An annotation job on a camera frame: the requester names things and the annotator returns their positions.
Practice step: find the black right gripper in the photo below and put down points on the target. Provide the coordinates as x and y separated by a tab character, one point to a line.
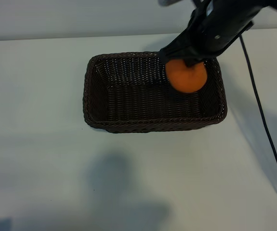
215	31

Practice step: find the orange fruit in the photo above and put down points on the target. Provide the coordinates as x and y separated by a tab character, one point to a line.
186	78

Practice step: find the dark brown wicker basket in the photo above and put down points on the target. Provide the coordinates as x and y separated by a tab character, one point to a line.
140	106

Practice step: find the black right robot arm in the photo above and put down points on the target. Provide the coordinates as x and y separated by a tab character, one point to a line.
275	6

